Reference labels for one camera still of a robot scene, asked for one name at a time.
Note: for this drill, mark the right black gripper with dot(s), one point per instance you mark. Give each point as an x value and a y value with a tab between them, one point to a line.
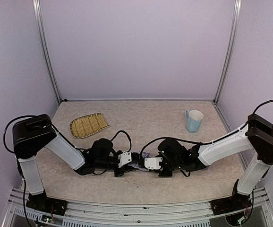
164	171

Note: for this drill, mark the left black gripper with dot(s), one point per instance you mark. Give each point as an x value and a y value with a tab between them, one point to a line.
118	170

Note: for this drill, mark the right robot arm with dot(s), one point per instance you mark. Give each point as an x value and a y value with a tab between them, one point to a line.
257	135

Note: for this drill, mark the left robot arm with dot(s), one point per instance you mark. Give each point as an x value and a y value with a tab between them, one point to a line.
32	133

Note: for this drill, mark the light blue ceramic mug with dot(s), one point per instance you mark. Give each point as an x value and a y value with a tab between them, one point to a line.
194	119

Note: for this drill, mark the woven bamboo tray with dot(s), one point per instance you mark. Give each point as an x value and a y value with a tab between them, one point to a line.
87	125

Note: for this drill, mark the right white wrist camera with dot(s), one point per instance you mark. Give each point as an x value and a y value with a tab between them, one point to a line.
153	163

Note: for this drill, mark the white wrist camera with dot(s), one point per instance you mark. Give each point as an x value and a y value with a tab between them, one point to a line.
153	163
133	159

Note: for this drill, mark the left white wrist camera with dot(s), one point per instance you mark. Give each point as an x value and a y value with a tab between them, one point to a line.
133	159

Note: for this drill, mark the front aluminium rail base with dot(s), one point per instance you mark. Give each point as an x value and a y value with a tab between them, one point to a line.
90	214

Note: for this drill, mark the right aluminium frame post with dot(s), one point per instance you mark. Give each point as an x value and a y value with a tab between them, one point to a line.
229	52

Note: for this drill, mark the aluminium frame post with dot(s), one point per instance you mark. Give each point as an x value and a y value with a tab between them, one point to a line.
229	52
45	50

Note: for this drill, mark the left aluminium frame post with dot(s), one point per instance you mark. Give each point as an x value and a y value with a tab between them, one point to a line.
45	50

